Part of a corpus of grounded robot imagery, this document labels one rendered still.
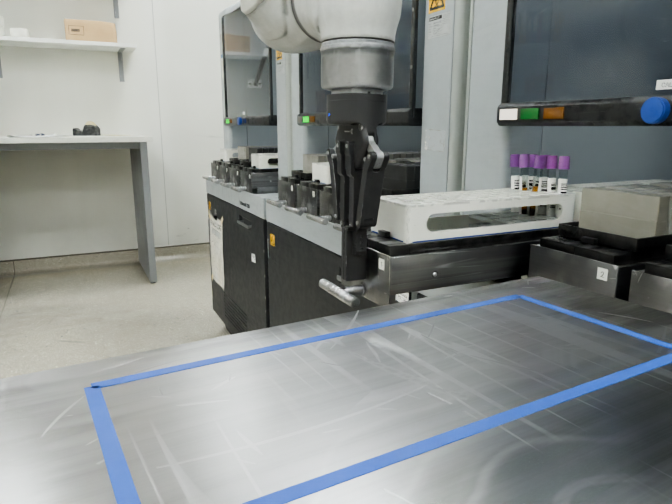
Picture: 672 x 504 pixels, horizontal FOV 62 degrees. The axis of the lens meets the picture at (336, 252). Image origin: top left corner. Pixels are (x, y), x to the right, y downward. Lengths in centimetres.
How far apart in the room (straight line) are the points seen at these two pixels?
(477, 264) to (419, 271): 9
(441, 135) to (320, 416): 86
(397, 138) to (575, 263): 118
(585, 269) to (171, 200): 370
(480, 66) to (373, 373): 75
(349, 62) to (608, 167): 62
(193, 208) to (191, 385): 394
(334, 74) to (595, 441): 51
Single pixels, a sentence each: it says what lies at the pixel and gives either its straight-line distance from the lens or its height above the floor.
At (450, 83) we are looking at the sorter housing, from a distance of 108.
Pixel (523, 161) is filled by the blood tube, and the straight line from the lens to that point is 91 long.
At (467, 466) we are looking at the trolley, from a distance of 26.
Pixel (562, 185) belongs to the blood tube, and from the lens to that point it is 89.
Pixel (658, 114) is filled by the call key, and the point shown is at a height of 98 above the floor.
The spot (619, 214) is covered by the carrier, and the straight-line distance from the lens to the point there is 80.
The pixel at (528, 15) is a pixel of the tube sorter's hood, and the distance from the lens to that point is 93.
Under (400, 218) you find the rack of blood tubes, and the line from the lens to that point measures 72.
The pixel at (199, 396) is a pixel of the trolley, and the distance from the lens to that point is 32.
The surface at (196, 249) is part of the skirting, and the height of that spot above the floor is 5.
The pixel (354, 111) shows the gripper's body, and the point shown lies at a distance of 68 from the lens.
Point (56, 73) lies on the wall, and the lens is 415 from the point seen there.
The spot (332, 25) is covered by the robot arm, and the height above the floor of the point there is 108.
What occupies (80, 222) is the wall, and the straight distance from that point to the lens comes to 418.
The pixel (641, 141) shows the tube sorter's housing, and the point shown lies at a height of 93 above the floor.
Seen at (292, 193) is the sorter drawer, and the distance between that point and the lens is 156.
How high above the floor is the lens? 96
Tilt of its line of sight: 13 degrees down
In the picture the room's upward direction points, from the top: straight up
